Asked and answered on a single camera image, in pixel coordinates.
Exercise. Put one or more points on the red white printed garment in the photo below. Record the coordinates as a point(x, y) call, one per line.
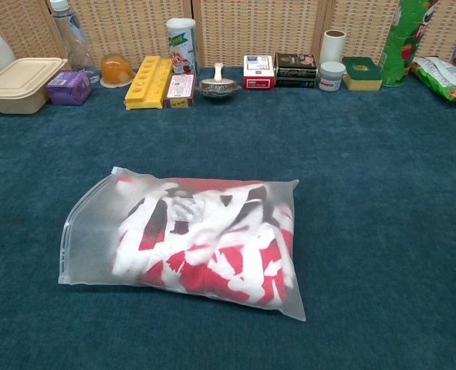
point(212, 277)

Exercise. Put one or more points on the frosted plastic zip bag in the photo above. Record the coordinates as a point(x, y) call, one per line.
point(88, 231)

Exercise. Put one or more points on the green snack bag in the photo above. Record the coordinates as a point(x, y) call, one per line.
point(443, 79)

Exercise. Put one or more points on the white desiccant sachet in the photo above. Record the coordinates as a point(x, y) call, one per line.
point(188, 210)

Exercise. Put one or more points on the patterned dark bowl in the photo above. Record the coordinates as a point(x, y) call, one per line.
point(218, 91)

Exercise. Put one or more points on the dark red small box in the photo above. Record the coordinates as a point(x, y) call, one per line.
point(180, 90)

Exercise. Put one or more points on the white rice spoon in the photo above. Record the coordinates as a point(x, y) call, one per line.
point(218, 72)

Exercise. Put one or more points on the red white card box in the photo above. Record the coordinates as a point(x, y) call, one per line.
point(258, 73)

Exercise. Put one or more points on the yellow egg tray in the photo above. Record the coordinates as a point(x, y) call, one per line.
point(146, 85)

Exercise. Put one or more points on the dark stacked boxes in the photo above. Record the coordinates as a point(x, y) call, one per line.
point(295, 69)

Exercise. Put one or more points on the blue carpet mat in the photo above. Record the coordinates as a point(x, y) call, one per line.
point(366, 231)

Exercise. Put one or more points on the small white jar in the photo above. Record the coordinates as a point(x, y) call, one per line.
point(332, 77)

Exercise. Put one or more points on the white can green label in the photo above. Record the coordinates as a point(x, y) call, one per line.
point(181, 42)

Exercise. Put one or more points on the orange jelly cup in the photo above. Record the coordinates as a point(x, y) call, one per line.
point(115, 69)

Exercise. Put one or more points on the wicker folding screen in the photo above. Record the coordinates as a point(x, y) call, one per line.
point(258, 27)

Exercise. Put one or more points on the white paper roll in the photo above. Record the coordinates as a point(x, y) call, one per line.
point(332, 46)

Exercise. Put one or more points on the green yellow sponge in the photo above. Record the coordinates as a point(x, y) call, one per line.
point(362, 75)

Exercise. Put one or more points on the purple box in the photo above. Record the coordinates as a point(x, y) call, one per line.
point(67, 88)

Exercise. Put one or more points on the clear plastic water bottle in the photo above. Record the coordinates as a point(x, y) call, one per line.
point(73, 42)

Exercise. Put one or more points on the green chips can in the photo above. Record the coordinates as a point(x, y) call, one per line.
point(401, 46)

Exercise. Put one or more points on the beige lidded food container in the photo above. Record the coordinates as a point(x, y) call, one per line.
point(15, 81)

